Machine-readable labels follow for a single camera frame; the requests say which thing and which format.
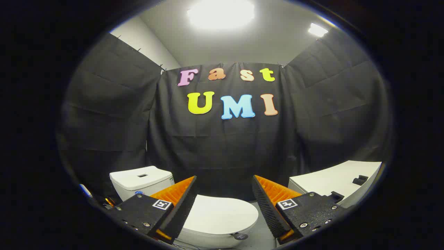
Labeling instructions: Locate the large ceiling light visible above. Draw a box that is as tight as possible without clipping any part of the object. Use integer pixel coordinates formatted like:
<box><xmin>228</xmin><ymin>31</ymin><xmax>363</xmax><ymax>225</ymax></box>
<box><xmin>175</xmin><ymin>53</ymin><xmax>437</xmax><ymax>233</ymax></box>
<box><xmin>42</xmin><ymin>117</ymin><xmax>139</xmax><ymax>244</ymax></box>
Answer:
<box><xmin>187</xmin><ymin>0</ymin><xmax>255</xmax><ymax>30</ymax></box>

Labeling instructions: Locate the white louvered cabinet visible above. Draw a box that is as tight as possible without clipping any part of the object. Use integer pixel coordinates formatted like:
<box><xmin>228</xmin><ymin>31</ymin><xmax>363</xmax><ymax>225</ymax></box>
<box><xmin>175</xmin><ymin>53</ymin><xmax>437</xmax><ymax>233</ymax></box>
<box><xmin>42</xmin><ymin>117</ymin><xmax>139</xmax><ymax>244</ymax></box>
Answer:
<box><xmin>289</xmin><ymin>161</ymin><xmax>383</xmax><ymax>209</ymax></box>

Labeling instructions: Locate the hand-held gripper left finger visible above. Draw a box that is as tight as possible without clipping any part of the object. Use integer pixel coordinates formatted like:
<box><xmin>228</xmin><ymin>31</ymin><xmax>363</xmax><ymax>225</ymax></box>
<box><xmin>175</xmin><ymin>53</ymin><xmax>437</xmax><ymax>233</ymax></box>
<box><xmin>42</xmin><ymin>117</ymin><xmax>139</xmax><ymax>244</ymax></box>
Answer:
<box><xmin>113</xmin><ymin>175</ymin><xmax>199</xmax><ymax>244</ymax></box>

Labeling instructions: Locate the white toilet tank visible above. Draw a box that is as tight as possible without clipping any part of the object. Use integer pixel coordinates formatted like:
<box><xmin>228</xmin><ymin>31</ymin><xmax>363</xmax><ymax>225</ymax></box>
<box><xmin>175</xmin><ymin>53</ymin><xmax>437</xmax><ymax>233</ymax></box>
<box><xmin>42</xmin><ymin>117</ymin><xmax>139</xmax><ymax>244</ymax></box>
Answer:
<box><xmin>110</xmin><ymin>166</ymin><xmax>175</xmax><ymax>202</ymax></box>

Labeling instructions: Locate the black backdrop cloth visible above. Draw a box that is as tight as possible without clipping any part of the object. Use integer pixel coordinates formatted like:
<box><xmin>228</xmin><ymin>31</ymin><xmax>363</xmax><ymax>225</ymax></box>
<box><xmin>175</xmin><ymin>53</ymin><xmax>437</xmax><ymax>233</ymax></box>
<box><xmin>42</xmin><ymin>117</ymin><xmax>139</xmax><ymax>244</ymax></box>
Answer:
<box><xmin>57</xmin><ymin>33</ymin><xmax>394</xmax><ymax>202</ymax></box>

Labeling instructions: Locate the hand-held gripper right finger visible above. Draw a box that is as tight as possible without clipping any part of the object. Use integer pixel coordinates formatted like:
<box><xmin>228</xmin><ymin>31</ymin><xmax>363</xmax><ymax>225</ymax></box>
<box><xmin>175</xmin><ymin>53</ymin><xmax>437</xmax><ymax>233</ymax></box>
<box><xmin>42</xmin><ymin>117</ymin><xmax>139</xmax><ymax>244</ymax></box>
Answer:
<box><xmin>252</xmin><ymin>175</ymin><xmax>347</xmax><ymax>246</ymax></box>

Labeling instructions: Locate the small ceiling light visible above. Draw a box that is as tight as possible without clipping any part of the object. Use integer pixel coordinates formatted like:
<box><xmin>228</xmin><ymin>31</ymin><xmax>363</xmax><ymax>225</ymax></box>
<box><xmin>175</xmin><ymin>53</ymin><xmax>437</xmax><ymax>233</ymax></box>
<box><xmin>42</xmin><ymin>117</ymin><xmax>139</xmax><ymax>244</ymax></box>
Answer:
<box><xmin>308</xmin><ymin>23</ymin><xmax>328</xmax><ymax>38</ymax></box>

